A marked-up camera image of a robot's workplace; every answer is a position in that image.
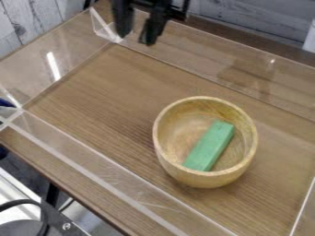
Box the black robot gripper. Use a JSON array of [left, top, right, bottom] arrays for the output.
[[112, 0, 191, 46]]

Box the brown wooden bowl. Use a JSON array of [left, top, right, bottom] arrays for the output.
[[152, 96, 259, 188]]

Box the green rectangular block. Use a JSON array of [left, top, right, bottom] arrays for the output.
[[181, 121, 235, 171]]

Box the clear acrylic corner bracket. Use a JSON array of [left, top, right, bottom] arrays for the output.
[[88, 7, 133, 43]]

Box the clear acrylic table enclosure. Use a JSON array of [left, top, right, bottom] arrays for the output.
[[0, 9, 315, 236]]

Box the black cable loop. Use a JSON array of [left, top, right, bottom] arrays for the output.
[[0, 197, 49, 236]]

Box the black metal bracket with bolt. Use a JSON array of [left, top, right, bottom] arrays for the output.
[[38, 202, 90, 236]]

